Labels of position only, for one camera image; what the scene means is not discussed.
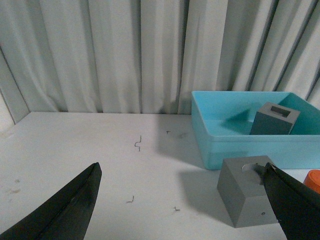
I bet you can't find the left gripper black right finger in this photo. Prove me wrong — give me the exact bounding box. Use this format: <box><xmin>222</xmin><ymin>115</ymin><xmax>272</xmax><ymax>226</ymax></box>
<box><xmin>261</xmin><ymin>162</ymin><xmax>320</xmax><ymax>240</ymax></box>

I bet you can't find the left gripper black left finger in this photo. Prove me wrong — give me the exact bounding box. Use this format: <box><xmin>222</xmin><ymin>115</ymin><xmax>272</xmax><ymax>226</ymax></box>
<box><xmin>0</xmin><ymin>162</ymin><xmax>102</xmax><ymax>240</ymax></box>

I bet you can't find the gray hollow square block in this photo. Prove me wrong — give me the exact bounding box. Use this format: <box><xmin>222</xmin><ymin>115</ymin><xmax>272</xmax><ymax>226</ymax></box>
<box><xmin>250</xmin><ymin>102</ymin><xmax>301</xmax><ymax>135</ymax></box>

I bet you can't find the blue plastic box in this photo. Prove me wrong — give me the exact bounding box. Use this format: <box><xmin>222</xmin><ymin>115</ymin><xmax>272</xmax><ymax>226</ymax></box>
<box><xmin>191</xmin><ymin>91</ymin><xmax>320</xmax><ymax>170</ymax></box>

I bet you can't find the orange cylinder part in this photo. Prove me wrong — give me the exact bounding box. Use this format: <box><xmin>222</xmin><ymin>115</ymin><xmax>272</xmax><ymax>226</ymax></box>
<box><xmin>303</xmin><ymin>169</ymin><xmax>320</xmax><ymax>194</ymax></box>

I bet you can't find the gray block with hole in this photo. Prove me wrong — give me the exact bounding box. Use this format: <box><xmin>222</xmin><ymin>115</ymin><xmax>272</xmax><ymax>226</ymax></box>
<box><xmin>217</xmin><ymin>155</ymin><xmax>278</xmax><ymax>228</ymax></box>

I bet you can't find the white pleated curtain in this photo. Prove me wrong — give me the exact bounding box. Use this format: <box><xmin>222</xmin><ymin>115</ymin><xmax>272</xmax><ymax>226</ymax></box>
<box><xmin>0</xmin><ymin>0</ymin><xmax>320</xmax><ymax>131</ymax></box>

